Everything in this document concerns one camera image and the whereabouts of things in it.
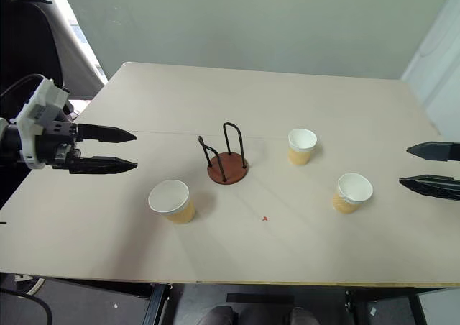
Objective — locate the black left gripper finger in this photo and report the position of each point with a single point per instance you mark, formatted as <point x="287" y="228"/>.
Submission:
<point x="104" y="164"/>
<point x="104" y="133"/>

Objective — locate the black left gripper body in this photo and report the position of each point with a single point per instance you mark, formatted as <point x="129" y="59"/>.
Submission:
<point x="54" y="146"/>

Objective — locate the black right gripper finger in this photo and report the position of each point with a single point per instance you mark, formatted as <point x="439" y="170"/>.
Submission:
<point x="435" y="151"/>
<point x="431" y="185"/>

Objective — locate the yellow ribbed paper cup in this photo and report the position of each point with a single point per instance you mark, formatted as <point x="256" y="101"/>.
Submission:
<point x="302" y="146"/>
<point x="174" y="201"/>
<point x="351" y="193"/>

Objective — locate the dark office chair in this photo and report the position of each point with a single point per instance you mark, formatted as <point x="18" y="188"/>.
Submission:
<point x="27" y="41"/>

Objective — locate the black table leg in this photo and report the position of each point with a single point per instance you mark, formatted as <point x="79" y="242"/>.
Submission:
<point x="354" y="305"/>
<point x="158" y="301"/>

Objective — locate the dark rounded robot foot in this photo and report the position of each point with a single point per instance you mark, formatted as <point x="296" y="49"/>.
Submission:
<point x="215" y="316"/>
<point x="302" y="316"/>

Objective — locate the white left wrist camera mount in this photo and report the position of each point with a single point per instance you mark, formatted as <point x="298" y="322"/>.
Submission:
<point x="39" y="120"/>

